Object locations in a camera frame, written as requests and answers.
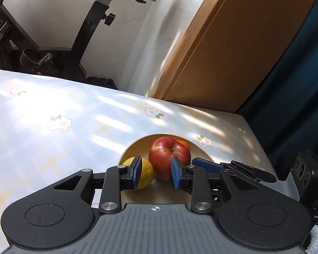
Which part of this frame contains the large dark red apple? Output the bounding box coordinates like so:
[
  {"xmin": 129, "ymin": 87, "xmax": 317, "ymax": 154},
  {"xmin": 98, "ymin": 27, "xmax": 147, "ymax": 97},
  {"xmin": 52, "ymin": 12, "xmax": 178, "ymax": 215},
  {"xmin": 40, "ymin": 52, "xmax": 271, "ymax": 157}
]
[{"xmin": 148, "ymin": 137, "xmax": 191, "ymax": 181}]

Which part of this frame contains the yellow-green lemon on plate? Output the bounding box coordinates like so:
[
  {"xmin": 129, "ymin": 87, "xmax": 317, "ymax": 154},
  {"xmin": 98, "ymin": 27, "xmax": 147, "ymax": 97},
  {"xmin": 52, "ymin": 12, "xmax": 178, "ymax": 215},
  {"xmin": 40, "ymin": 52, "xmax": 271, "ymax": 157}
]
[{"xmin": 137, "ymin": 157, "xmax": 154, "ymax": 190}]

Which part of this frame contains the small tangerine on plate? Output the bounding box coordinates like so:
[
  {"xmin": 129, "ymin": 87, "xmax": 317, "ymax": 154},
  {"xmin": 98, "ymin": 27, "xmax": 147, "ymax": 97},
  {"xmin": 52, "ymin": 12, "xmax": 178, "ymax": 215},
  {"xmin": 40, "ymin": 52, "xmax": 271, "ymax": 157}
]
[{"xmin": 178, "ymin": 140, "xmax": 191, "ymax": 151}]

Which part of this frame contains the cream round plate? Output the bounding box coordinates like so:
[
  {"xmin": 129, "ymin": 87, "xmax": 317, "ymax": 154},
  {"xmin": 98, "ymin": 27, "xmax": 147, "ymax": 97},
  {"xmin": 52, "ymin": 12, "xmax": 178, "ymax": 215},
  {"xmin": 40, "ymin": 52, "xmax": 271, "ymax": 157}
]
[{"xmin": 117, "ymin": 134, "xmax": 216, "ymax": 206}]

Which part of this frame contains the dark teal curtain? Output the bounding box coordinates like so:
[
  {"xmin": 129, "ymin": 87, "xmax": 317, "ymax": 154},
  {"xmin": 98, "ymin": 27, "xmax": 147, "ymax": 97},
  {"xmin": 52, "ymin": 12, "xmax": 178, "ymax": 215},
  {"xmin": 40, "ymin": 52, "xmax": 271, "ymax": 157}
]
[{"xmin": 236, "ymin": 0, "xmax": 318, "ymax": 179}]

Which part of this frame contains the floral tablecloth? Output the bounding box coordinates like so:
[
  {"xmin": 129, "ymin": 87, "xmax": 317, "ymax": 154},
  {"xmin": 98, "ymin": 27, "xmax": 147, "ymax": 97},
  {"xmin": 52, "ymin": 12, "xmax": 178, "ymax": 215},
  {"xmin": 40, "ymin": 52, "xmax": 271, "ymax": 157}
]
[{"xmin": 0, "ymin": 70, "xmax": 273, "ymax": 253}]

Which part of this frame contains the wooden headboard panel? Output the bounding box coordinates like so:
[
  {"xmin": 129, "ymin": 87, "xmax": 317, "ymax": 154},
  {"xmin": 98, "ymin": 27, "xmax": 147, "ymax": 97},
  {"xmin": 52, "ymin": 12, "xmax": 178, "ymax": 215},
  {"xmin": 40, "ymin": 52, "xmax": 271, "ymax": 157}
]
[{"xmin": 152, "ymin": 0, "xmax": 315, "ymax": 112}]

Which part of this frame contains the black exercise bike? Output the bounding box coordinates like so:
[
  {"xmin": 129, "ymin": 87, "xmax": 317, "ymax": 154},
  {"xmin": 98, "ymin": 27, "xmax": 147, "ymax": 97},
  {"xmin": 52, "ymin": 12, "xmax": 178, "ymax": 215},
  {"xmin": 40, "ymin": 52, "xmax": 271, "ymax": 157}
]
[{"xmin": 4, "ymin": 0, "xmax": 161, "ymax": 88}]

